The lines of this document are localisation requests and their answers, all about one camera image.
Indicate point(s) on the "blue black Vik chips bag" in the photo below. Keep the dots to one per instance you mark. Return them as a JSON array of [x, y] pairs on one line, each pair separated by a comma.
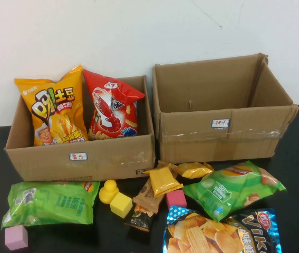
[[196, 234]]

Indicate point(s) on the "yellow rubber duck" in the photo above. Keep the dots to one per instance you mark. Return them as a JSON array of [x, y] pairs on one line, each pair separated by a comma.
[[108, 192]]

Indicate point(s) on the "cardboard box with F2 print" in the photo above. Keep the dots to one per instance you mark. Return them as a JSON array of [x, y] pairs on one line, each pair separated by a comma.
[[46, 166]]

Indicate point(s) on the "black snack packet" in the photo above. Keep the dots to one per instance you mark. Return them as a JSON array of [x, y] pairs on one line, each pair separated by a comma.
[[138, 221]]

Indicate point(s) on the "white label with red writing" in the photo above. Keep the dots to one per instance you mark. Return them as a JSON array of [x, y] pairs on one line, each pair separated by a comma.
[[220, 123], [78, 156]]

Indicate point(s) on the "green cucumber Lay's chips bag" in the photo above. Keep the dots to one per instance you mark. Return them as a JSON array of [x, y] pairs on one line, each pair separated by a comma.
[[231, 192]]

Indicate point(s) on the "light pink foam cube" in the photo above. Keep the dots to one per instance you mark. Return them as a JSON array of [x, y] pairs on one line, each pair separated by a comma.
[[16, 238]]

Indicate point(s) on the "yellow foam cube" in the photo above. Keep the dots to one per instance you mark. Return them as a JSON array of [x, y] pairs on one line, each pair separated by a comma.
[[120, 205]]

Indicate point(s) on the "brown biscuit packet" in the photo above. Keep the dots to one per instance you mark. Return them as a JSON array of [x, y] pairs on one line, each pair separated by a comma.
[[146, 196]]

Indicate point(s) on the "crumpled yellow snack packet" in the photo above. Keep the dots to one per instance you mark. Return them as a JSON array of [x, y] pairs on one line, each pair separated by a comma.
[[194, 170]]

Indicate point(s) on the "magenta foam cube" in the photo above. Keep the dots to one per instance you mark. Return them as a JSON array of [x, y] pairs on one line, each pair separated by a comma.
[[175, 198]]

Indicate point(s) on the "orange potato sticks bag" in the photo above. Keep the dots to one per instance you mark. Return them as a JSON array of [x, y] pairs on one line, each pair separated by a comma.
[[57, 110]]

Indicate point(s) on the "taped cardboard box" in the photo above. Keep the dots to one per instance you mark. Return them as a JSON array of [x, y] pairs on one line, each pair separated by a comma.
[[191, 142]]

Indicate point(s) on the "yellow biscuit packet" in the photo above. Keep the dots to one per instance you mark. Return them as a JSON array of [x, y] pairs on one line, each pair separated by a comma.
[[162, 180]]

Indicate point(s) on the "red shrimp chips bag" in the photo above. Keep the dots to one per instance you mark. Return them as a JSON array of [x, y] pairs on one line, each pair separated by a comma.
[[112, 116]]

